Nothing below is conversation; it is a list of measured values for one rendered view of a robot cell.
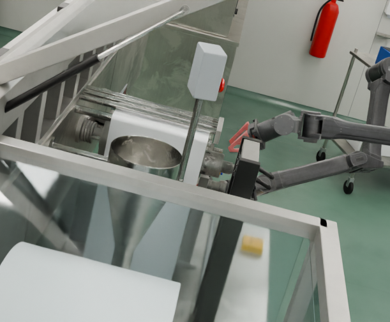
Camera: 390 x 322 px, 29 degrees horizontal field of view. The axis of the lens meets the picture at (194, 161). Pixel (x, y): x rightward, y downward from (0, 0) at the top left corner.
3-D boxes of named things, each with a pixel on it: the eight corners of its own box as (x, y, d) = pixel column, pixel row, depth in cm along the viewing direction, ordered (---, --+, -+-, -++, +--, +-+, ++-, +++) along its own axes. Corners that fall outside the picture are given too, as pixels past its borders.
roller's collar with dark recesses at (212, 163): (217, 182, 194) (223, 160, 191) (195, 176, 194) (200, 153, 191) (219, 172, 199) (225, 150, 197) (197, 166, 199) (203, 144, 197)
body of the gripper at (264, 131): (260, 139, 224) (283, 130, 222) (259, 151, 214) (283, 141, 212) (251, 120, 222) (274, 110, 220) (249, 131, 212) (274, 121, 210)
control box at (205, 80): (223, 103, 155) (235, 57, 151) (192, 98, 153) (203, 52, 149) (216, 91, 161) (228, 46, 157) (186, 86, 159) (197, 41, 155)
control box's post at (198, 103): (182, 181, 164) (204, 96, 156) (175, 179, 164) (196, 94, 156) (183, 178, 165) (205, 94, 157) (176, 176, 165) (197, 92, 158)
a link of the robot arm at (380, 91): (367, 184, 260) (386, 177, 252) (334, 170, 256) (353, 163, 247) (383, 71, 277) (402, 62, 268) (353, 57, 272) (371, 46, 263)
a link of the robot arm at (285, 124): (317, 142, 216) (321, 112, 215) (315, 146, 205) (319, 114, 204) (276, 137, 218) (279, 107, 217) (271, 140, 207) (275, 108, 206)
